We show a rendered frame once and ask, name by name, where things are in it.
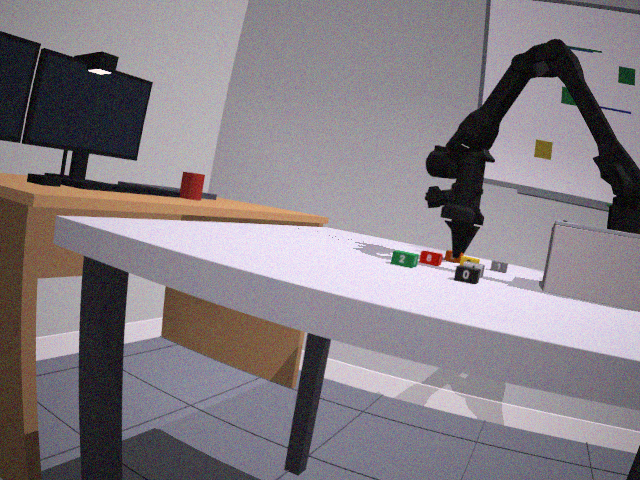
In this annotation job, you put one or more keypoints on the green block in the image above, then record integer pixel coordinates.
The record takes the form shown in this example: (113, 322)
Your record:
(401, 258)

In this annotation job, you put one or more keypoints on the orange block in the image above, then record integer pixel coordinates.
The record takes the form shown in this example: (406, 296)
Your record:
(449, 257)

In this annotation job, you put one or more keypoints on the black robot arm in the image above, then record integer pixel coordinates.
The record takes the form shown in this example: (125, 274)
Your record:
(480, 129)

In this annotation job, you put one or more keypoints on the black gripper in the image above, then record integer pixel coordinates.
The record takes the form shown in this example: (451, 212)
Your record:
(464, 214)

